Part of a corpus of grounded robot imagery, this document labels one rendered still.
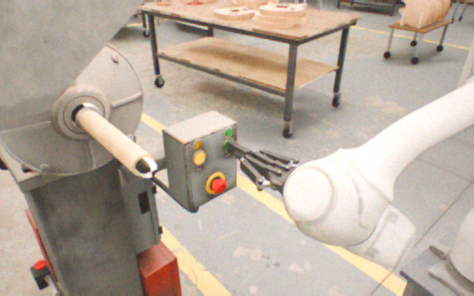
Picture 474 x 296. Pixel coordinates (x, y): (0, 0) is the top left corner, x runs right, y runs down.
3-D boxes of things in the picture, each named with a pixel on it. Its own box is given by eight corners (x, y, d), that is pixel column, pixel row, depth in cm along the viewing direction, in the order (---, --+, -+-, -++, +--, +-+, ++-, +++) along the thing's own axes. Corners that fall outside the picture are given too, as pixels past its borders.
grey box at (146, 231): (114, 231, 117) (75, 75, 89) (142, 217, 123) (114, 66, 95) (135, 258, 107) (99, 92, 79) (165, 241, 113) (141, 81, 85)
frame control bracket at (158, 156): (122, 178, 86) (119, 165, 84) (185, 151, 96) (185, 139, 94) (129, 185, 83) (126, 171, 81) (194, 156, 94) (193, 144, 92)
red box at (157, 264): (125, 289, 138) (107, 220, 119) (152, 273, 145) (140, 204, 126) (157, 335, 122) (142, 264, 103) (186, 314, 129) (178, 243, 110)
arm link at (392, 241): (352, 186, 71) (330, 169, 60) (431, 227, 61) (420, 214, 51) (326, 232, 71) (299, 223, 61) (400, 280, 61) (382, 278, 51)
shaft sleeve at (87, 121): (81, 131, 57) (77, 113, 56) (100, 125, 59) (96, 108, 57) (134, 180, 46) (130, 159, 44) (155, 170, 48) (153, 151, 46)
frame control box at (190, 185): (129, 195, 102) (112, 115, 89) (189, 167, 114) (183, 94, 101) (175, 242, 86) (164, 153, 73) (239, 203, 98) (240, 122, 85)
